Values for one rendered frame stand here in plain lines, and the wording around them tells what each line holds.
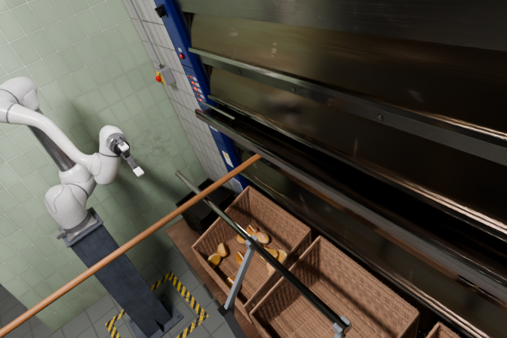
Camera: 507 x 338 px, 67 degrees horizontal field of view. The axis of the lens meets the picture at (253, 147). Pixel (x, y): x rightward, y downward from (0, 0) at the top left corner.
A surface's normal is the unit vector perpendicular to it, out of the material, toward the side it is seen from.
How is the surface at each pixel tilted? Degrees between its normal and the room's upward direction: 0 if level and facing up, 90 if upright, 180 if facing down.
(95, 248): 90
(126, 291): 90
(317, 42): 70
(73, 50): 90
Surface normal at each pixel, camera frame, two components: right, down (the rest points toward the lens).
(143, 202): 0.55, 0.33
